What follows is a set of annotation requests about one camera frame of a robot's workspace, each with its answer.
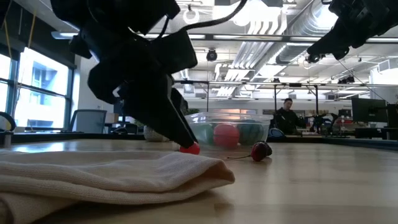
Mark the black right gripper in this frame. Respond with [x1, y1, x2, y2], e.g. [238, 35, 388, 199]
[307, 0, 382, 60]

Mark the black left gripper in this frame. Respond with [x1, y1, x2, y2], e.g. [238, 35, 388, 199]
[70, 27, 198, 149]

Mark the red toy strawberry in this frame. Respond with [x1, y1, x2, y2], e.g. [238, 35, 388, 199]
[179, 141, 201, 156]

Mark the clear plastic tupperware container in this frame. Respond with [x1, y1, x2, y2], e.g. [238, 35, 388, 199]
[185, 111, 274, 149]

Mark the large red round toy fruit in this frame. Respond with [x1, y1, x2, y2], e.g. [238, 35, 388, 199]
[213, 123, 240, 149]

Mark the striped green toy watermelon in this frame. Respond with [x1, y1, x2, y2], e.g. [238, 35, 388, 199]
[238, 119, 265, 146]

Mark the dark red stemmed toy cherry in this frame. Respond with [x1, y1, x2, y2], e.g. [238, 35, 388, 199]
[226, 141, 269, 162]

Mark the green potted plant white pot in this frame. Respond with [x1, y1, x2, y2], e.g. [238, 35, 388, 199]
[136, 121, 171, 143]

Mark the black ceiling track spotlight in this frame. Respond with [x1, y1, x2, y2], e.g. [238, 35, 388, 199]
[338, 75, 356, 85]

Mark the large black computer monitor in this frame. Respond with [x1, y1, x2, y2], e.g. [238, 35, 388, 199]
[351, 98, 388, 123]

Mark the white ceiling light panel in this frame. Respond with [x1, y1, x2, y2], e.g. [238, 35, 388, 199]
[217, 4, 283, 23]

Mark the person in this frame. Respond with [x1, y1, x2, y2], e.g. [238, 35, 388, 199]
[273, 98, 307, 135]

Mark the grey-blue office chair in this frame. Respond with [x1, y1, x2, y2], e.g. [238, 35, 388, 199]
[68, 109, 108, 134]

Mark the folded cream cloth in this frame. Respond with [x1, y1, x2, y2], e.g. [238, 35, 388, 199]
[0, 150, 236, 224]

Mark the dark blue rounded object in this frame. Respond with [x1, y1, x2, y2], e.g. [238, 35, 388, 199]
[267, 127, 285, 139]

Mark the large office window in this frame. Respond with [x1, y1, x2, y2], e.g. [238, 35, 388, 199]
[0, 46, 77, 131]

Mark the black curved hoop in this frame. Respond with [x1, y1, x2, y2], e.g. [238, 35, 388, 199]
[0, 111, 16, 132]

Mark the small grey cylinder stand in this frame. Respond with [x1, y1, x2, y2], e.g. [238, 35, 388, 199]
[0, 130, 14, 149]

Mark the black ceiling-mounted camera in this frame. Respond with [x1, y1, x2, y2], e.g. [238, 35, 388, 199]
[305, 52, 326, 65]

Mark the silver ceiling air duct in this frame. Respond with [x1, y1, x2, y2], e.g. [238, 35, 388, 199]
[275, 0, 340, 66]

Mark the black background rig frame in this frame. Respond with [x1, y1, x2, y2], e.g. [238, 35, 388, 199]
[174, 79, 320, 123]

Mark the white coiled cable ring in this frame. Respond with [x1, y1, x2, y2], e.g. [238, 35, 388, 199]
[182, 2, 201, 26]

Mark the black aluminium frame rail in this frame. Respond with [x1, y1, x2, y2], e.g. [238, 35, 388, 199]
[11, 132, 398, 151]

